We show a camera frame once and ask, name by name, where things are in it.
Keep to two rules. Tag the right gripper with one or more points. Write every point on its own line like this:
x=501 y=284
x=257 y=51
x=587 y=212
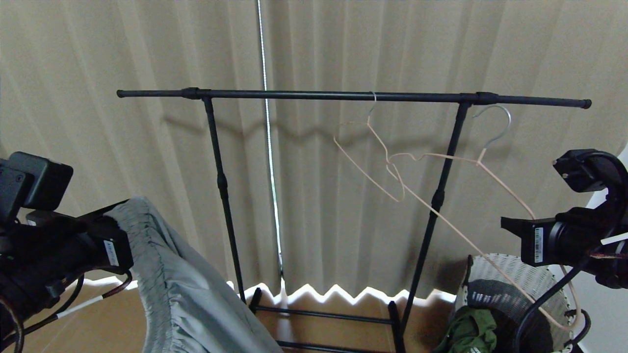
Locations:
x=564 y=240

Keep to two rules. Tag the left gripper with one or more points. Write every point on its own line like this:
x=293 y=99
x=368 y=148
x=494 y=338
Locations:
x=59 y=250

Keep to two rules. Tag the pink clothes hanger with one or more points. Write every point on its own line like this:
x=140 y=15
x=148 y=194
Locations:
x=368 y=121
x=481 y=156

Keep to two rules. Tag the pale grey shorts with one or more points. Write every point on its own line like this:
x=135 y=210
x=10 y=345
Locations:
x=181 y=294

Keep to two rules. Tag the white laundry basket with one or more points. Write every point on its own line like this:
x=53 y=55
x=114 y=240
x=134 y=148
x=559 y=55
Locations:
x=510 y=274

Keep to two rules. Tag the black clothes rack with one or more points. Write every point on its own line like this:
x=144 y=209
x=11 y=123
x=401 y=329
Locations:
x=343 y=95

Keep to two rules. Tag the beige curtain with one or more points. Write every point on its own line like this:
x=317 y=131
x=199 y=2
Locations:
x=122 y=147

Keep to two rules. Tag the green garment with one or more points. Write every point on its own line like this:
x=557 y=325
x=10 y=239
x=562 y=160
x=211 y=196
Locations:
x=471 y=333

